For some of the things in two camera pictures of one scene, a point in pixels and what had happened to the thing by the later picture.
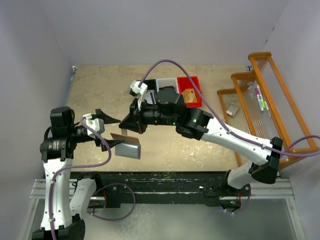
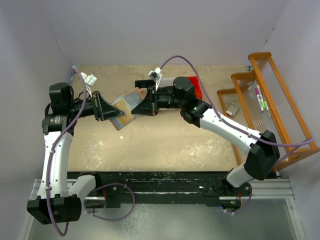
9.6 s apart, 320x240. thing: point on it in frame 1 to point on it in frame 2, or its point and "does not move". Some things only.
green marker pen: [264, 104] does not move
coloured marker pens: [258, 92] does not move
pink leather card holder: [130, 148] to [126, 104]
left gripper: [107, 119] to [103, 110]
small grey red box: [232, 109] does not move
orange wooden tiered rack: [260, 105] does not move
